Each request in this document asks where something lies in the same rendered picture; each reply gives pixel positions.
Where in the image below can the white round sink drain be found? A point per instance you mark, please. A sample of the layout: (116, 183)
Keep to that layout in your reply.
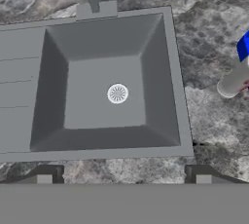
(117, 93)

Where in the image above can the grey kitchen sink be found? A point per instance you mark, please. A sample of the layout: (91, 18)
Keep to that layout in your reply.
(97, 85)

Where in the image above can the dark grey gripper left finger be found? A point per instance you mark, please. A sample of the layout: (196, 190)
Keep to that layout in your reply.
(48, 173)

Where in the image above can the white bottle with blue label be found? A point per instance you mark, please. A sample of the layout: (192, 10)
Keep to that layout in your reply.
(235, 77)

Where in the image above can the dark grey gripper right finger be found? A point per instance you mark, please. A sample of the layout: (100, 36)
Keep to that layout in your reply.
(200, 172)

